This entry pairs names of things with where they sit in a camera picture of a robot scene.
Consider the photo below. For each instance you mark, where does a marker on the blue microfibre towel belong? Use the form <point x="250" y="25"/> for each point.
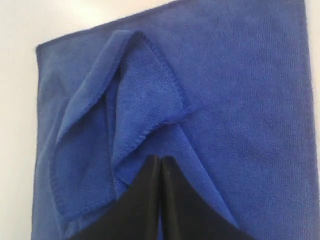
<point x="223" y="86"/>

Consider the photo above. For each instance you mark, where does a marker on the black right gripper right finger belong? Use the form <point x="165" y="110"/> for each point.
<point x="185" y="215"/>

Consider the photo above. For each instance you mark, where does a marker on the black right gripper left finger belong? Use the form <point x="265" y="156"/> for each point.
<point x="135" y="215"/>

